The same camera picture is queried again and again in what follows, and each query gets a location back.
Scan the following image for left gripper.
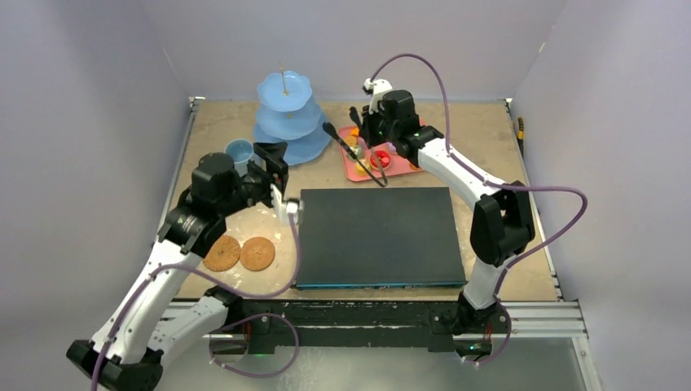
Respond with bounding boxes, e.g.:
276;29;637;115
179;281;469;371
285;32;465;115
219;142;289;216

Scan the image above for red round cake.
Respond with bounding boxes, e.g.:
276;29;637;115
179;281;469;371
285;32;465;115
369;150;392;170

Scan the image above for blue three-tier cake stand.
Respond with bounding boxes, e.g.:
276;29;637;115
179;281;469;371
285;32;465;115
253;68;331;166

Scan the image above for yellow small cake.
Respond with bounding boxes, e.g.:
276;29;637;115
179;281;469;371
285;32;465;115
354;159;371;177

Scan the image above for black serving tongs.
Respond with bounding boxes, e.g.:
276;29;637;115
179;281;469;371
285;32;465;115
322;121;389;188

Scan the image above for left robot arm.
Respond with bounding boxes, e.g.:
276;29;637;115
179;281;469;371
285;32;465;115
66;142;300;390

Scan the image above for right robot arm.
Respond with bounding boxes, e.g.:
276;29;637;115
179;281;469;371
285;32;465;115
350;86;535;335

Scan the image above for blue ceramic mug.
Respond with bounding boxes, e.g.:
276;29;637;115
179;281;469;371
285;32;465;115
224;138;262;177

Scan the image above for pink serving tray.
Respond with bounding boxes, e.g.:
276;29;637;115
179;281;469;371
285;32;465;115
337;116;445;183

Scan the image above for right round woven coaster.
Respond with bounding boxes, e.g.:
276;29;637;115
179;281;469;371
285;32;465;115
240;237;275;271

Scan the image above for round woven coaster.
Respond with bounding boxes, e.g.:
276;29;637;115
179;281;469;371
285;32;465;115
240;237;275;271
202;235;241;272

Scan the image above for left round woven coaster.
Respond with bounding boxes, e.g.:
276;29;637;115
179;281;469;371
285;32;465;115
202;235;241;272

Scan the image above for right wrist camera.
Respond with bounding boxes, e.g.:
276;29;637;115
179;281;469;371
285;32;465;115
363;78;393;114

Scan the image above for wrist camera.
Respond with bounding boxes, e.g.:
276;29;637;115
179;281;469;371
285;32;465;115
271;184;304;226
363;78;393;114

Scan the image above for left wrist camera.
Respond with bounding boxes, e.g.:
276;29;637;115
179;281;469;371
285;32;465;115
271;184;304;226

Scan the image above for yellow handled screwdriver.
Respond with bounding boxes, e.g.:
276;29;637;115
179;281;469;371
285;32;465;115
517;116;525;143

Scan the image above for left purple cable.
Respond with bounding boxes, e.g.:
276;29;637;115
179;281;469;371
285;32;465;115
89;213;301;391

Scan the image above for aluminium frame rail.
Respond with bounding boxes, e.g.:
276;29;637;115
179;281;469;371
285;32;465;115
95;300;604;391

